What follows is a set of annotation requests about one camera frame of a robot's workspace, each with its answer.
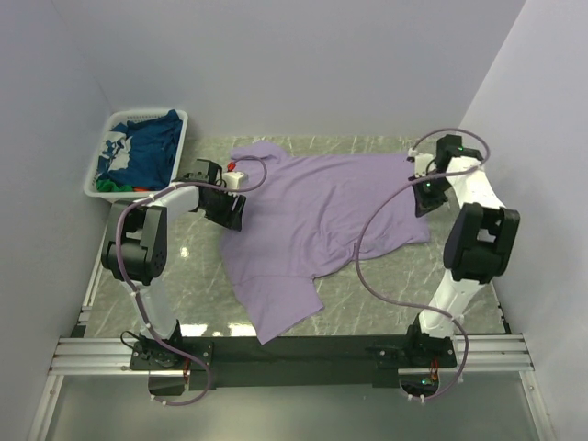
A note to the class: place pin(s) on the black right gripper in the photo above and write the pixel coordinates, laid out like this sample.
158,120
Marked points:
424,205

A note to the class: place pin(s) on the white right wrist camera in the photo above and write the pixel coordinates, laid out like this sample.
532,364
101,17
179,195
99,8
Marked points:
424,163

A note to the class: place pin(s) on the green t shirt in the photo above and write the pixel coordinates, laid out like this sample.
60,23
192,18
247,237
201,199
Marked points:
110,186

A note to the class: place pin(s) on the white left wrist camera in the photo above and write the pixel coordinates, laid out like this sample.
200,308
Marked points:
234,180

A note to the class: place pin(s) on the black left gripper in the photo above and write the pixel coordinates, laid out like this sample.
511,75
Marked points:
231,219

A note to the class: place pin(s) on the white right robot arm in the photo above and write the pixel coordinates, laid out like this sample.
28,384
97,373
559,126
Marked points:
480,243

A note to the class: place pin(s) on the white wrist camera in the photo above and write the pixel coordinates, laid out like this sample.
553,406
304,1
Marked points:
424,163
234,180

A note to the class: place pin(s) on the purple t shirt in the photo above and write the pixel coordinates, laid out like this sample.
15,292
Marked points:
301,222

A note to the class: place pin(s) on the blue printed t shirt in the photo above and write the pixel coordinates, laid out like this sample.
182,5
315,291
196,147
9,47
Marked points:
141,153

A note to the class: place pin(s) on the aluminium frame rail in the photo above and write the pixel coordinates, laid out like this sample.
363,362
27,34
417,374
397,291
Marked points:
478,353

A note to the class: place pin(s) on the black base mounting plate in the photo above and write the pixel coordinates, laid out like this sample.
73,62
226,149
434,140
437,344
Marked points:
228,362

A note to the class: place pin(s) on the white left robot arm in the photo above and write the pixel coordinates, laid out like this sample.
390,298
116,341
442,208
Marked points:
135,247

